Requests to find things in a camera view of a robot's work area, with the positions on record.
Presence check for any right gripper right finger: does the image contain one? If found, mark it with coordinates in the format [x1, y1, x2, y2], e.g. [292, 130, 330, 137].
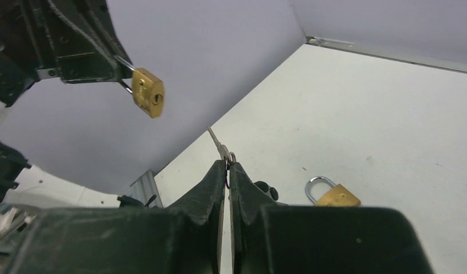
[230, 163, 433, 273]

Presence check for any brass padlock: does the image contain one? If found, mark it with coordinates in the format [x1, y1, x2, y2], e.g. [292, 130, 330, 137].
[304, 176, 362, 207]

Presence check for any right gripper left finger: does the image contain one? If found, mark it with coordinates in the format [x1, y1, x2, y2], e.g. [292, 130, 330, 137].
[5, 160, 227, 273]

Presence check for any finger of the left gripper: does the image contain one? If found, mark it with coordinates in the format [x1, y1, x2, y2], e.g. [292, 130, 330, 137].
[18, 1, 132, 84]

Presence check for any small padlock with keys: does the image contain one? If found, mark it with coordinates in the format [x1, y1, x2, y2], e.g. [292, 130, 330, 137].
[115, 55, 165, 119]

